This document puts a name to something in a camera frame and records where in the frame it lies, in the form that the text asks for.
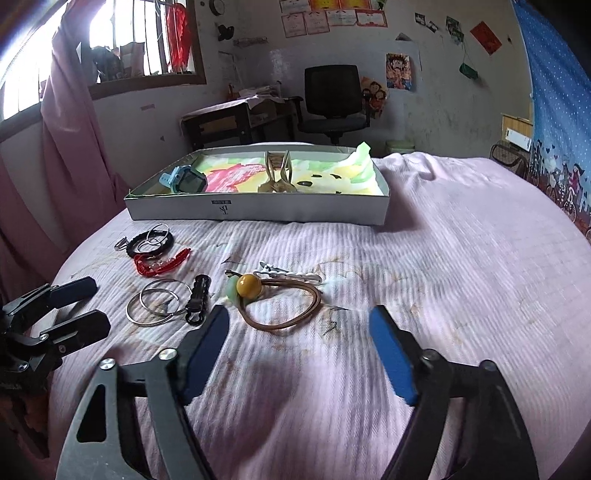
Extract pink curtain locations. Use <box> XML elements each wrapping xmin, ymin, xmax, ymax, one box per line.
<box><xmin>0</xmin><ymin>0</ymin><xmax>132</xmax><ymax>305</ymax></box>

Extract beige hair claw clip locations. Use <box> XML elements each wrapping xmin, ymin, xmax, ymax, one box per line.
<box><xmin>257</xmin><ymin>150</ymin><xmax>298</xmax><ymax>195</ymax></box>

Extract wire basket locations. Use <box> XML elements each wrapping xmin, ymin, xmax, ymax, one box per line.
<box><xmin>489</xmin><ymin>142</ymin><xmax>529</xmax><ymax>178</ymax></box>

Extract yellow bead brown hair tie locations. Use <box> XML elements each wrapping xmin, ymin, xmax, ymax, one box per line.
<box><xmin>235</xmin><ymin>273</ymin><xmax>322</xmax><ymax>332</ymax></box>

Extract colourful paper lining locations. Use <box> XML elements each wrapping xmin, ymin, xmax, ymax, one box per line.
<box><xmin>171</xmin><ymin>143</ymin><xmax>384</xmax><ymax>197</ymax></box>

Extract papers on desk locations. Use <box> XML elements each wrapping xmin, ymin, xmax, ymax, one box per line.
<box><xmin>238</xmin><ymin>84</ymin><xmax>284</xmax><ymax>100</ymax></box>

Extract linked silver rings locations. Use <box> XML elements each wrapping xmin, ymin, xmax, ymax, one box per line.
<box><xmin>142</xmin><ymin>223</ymin><xmax>171</xmax><ymax>252</ymax></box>

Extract black office chair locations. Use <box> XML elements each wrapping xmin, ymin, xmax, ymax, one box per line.
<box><xmin>295</xmin><ymin>65</ymin><xmax>372</xmax><ymax>145</ymax></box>

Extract white hair clip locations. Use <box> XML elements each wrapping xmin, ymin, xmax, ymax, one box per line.
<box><xmin>257</xmin><ymin>261</ymin><xmax>324</xmax><ymax>285</ymax></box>

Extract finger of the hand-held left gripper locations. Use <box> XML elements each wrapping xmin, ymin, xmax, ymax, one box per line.
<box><xmin>28</xmin><ymin>310</ymin><xmax>112</xmax><ymax>365</ymax></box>
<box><xmin>2</xmin><ymin>276</ymin><xmax>99</xmax><ymax>324</ymax></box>

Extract pink bed blanket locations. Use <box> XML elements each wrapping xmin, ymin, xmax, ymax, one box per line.
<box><xmin>46</xmin><ymin>152</ymin><xmax>591</xmax><ymax>480</ymax></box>

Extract brown cardboard box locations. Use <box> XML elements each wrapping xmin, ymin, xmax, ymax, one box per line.
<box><xmin>501</xmin><ymin>113</ymin><xmax>534</xmax><ymax>151</ymax></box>

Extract blue printed cloth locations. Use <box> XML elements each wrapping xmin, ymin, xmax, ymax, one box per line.
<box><xmin>512</xmin><ymin>0</ymin><xmax>591</xmax><ymax>241</ymax></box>

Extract pale green bead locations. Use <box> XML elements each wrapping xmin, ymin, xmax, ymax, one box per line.
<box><xmin>225</xmin><ymin>270</ymin><xmax>243</xmax><ymax>303</ymax></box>

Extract black braided bracelet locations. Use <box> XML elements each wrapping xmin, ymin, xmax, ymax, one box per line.
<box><xmin>124</xmin><ymin>231</ymin><xmax>175</xmax><ymax>259</ymax></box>

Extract red hanging decoration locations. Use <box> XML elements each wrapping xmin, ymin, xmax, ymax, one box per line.
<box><xmin>166</xmin><ymin>2</ymin><xmax>192</xmax><ymax>75</ymax></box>

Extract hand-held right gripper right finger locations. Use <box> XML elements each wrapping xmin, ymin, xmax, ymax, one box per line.
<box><xmin>368</xmin><ymin>305</ymin><xmax>541</xmax><ymax>480</ymax></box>

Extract group of wall certificates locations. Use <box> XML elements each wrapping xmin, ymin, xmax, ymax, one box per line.
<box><xmin>279</xmin><ymin>0</ymin><xmax>389</xmax><ymax>38</ymax></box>

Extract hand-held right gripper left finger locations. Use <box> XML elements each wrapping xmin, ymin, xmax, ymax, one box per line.
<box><xmin>55</xmin><ymin>305</ymin><xmax>230</xmax><ymax>480</ymax></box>

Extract black hair clip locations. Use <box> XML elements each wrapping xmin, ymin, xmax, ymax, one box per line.
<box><xmin>185</xmin><ymin>274</ymin><xmax>212</xmax><ymax>326</ymax></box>

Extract orange cartoon wall poster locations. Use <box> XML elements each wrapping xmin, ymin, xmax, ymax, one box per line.
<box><xmin>360</xmin><ymin>76</ymin><xmax>389</xmax><ymax>120</ymax></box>

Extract dark wooden desk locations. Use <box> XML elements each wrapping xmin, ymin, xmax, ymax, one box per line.
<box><xmin>181</xmin><ymin>95</ymin><xmax>303</xmax><ymax>151</ymax></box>

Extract colourful box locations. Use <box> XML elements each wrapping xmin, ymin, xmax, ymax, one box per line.
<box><xmin>124</xmin><ymin>142</ymin><xmax>391</xmax><ymax>227</ymax></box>

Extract barred window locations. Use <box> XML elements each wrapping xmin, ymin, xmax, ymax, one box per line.
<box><xmin>0</xmin><ymin>0</ymin><xmax>207</xmax><ymax>125</ymax></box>

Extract silver bangle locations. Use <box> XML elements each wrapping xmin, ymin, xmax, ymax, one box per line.
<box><xmin>126</xmin><ymin>288</ymin><xmax>178</xmax><ymax>328</ymax></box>
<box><xmin>140</xmin><ymin>278</ymin><xmax>192</xmax><ymax>317</ymax></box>

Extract red bead bracelet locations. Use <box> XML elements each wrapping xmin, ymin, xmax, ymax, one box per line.
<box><xmin>134</xmin><ymin>248</ymin><xmax>192</xmax><ymax>278</ymax></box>

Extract red wall card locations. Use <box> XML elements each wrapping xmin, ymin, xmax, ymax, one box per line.
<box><xmin>470</xmin><ymin>21</ymin><xmax>503</xmax><ymax>56</ymax></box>

